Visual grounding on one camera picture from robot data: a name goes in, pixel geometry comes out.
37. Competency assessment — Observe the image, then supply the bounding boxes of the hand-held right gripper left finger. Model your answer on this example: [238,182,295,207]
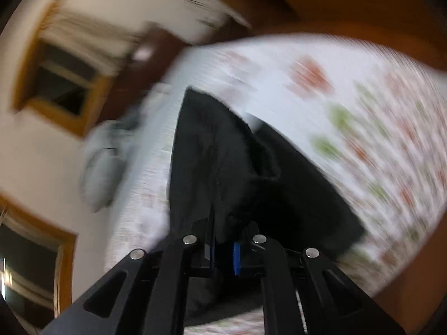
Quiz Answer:
[42,216,216,335]

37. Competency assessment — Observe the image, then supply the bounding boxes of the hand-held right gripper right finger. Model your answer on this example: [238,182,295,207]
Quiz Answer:
[233,230,408,335]

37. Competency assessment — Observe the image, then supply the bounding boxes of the black pants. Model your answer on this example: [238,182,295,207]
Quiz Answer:
[168,87,366,326]

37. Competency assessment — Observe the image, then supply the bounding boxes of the grey pillow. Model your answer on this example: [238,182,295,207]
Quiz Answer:
[79,112,147,213]

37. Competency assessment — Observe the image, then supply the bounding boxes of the leaf print quilt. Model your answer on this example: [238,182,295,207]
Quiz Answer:
[105,33,447,335]

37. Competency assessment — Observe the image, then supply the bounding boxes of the dark wooden headboard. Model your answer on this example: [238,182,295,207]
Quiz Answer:
[101,24,252,123]

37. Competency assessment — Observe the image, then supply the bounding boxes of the beige window blind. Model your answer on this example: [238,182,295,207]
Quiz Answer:
[45,7,140,74]

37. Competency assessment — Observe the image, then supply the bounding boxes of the wooden frame window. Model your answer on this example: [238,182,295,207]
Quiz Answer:
[12,2,116,137]
[0,195,77,325]

